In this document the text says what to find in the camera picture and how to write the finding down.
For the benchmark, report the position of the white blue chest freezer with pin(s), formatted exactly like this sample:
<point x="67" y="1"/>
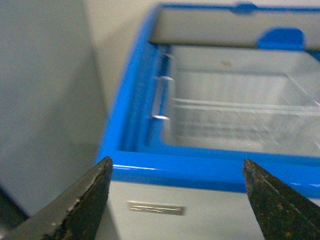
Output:
<point x="208" y="182"/>

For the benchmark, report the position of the white wire freezer basket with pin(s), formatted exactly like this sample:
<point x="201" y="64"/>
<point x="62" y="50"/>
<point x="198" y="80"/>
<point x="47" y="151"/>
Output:
<point x="249" y="104"/>

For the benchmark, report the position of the silver brand nameplate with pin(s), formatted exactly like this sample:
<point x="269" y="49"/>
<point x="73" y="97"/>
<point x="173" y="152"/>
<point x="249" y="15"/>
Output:
<point x="156" y="208"/>

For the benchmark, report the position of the glass sliding freezer lid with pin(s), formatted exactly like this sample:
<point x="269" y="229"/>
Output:
<point x="238" y="25"/>

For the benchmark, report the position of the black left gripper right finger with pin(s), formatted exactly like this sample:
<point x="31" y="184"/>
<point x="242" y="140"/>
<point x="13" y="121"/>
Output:
<point x="282" y="212"/>

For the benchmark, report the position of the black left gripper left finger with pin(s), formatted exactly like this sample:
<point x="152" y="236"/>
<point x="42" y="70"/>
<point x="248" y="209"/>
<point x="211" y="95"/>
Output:
<point x="75" y="214"/>

